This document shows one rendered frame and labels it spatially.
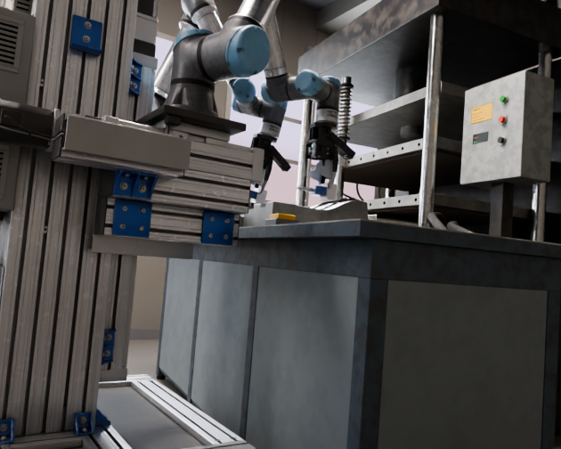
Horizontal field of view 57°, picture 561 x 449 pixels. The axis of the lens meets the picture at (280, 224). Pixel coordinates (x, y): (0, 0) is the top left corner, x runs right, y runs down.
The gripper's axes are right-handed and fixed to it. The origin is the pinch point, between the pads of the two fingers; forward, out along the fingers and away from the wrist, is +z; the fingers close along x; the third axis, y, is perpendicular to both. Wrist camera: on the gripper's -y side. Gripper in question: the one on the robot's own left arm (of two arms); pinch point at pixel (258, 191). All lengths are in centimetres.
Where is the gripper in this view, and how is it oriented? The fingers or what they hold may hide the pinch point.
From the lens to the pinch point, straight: 191.6
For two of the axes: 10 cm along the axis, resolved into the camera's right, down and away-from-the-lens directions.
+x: 4.0, 1.1, -9.1
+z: -2.6, 9.6, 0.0
